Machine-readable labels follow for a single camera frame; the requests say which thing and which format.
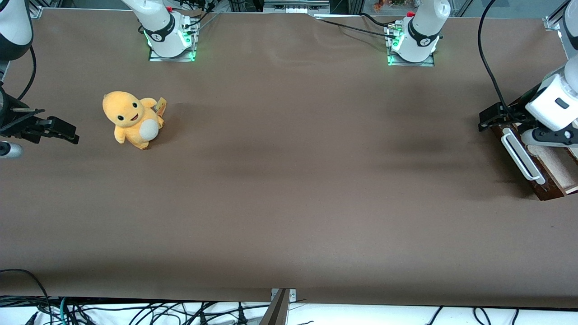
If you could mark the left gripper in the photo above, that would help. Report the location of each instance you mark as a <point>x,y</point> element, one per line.
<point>516,115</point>

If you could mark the yellow paper plush tag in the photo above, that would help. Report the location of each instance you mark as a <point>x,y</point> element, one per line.
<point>161,106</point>

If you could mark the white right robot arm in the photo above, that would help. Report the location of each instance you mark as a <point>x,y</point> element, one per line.
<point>165,40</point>

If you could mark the wooden cabinet with pale top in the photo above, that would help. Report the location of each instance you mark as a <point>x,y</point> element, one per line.
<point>575,152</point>

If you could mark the metal base plate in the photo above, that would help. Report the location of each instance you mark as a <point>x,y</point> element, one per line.
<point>156,56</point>
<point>429,63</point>

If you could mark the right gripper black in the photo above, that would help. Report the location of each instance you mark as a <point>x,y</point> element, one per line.
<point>13,124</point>

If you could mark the brown table cover sheet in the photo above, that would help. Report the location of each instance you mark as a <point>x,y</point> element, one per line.
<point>289,180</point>

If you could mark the orange plush toy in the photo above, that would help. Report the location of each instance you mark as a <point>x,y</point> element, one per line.
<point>131,117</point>

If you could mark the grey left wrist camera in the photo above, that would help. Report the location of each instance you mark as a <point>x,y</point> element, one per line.
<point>548,136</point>

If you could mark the metal mount bracket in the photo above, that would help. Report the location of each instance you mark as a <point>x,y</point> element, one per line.
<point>277,311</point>

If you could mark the aluminium frame profile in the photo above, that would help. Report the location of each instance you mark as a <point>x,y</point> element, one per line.
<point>295,6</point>

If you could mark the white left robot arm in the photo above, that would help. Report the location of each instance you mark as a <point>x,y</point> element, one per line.
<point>420,40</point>

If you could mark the dark brown wooden drawer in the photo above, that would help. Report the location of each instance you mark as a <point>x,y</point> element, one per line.
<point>548,189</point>

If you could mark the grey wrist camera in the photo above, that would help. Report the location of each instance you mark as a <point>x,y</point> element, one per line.
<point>548,136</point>
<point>9,150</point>

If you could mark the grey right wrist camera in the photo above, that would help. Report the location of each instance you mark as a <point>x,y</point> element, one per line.
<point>9,150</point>

